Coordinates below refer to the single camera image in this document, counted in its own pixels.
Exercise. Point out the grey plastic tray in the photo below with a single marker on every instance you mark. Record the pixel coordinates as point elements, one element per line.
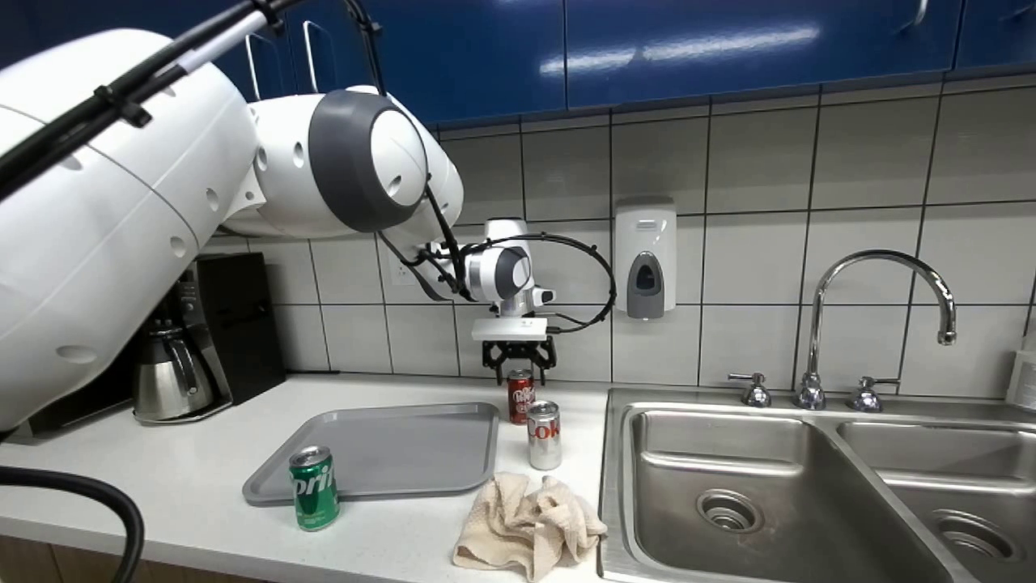
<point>410,455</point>

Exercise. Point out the white wall soap dispenser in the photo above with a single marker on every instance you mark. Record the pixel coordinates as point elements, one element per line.
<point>646,255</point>

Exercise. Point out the green Sprite can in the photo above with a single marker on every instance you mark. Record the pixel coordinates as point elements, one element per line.
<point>315,489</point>

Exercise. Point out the beige crumpled cloth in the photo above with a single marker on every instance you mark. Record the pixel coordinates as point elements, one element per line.
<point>530,528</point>

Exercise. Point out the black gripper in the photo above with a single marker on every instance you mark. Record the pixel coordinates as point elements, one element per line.
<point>518,352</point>

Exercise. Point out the black microwave oven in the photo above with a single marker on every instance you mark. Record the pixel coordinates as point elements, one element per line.
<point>86,408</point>

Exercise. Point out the black steel coffee maker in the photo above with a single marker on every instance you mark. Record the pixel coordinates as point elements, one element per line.
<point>243,326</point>

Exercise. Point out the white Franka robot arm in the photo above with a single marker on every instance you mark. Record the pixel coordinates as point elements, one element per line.
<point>107,237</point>

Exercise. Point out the wooden base cabinet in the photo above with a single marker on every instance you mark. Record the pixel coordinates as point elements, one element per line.
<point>33,563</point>

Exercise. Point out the blue wall cabinet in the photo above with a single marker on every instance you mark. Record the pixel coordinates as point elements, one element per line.
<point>699,50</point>

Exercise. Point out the silver diet coke can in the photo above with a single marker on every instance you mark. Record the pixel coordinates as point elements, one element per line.
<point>545,440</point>

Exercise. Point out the stainless steel double sink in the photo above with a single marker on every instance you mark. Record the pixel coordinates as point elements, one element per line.
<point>778,496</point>

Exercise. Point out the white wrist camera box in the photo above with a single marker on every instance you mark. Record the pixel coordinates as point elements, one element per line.
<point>513,328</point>

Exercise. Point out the chrome gooseneck faucet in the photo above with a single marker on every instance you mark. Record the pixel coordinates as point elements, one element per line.
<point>861,260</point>

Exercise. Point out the stainless steel coffee carafe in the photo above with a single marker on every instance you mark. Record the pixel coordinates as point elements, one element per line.
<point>166,382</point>

